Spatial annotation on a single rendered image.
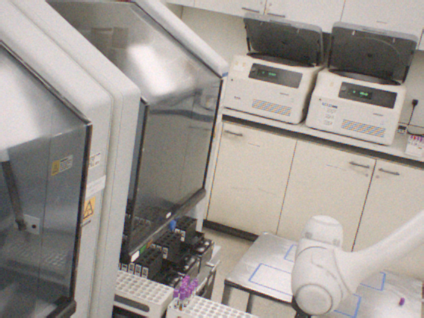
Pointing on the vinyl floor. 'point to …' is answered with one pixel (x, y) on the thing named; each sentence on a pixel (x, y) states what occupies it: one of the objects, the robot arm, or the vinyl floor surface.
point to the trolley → (372, 294)
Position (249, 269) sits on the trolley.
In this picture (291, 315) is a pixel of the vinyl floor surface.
